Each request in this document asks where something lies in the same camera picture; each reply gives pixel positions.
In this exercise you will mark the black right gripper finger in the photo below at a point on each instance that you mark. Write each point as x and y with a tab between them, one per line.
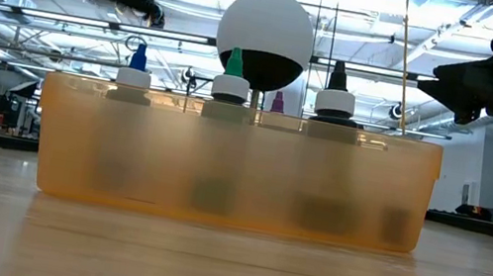
468	102
473	75

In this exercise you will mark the large bottle blue cap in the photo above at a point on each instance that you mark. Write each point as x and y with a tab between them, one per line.
138	60

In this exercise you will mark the large bottle black cap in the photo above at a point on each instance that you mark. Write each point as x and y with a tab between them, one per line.
335	102

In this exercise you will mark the large bottle green cap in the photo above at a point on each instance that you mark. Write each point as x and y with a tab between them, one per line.
231	86

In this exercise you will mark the small bottle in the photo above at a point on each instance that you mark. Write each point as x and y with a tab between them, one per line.
278	103

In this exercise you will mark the long ceiling light strip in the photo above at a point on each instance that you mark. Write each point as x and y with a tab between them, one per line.
95	23
373	70

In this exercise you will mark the white globe lamp black base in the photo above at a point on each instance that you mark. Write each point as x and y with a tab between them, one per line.
268	21

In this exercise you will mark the orange translucent plastic bin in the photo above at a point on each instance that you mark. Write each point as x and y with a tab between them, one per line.
163	154

